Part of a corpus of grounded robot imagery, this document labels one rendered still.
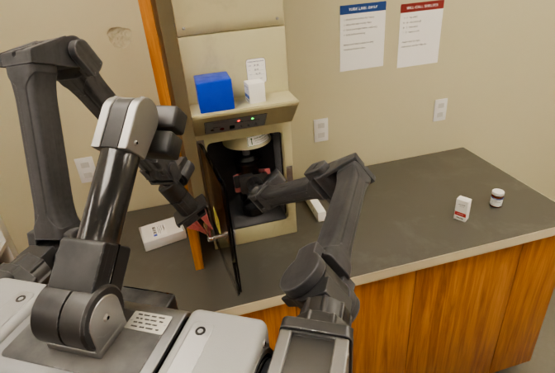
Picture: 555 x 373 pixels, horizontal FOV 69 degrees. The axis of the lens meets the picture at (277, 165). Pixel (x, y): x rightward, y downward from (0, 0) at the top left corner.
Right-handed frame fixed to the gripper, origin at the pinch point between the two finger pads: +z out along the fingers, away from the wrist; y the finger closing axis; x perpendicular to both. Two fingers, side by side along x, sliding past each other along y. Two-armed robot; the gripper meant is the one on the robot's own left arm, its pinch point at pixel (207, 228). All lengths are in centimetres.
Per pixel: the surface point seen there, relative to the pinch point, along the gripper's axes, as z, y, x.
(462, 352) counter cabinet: 121, -49, 14
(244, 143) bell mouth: -4.5, -24.2, -22.9
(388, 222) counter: 53, -52, -9
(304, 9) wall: -20, -76, -59
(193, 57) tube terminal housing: -38, -26, -22
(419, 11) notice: 8, -120, -54
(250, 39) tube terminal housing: -33, -43, -20
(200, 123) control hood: -23.4, -16.4, -12.6
